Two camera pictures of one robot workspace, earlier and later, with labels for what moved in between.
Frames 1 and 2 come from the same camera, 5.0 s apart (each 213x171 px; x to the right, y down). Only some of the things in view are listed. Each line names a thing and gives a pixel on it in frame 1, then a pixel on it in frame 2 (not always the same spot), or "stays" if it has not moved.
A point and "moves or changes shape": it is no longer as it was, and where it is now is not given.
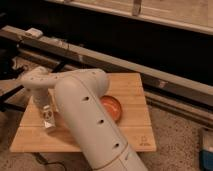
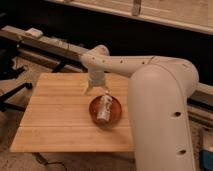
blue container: [206, 160] stays
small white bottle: [48, 117] moves or changes shape
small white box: [35, 32] stays
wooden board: [134, 120] stays
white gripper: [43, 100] to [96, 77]
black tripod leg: [4, 106] stays
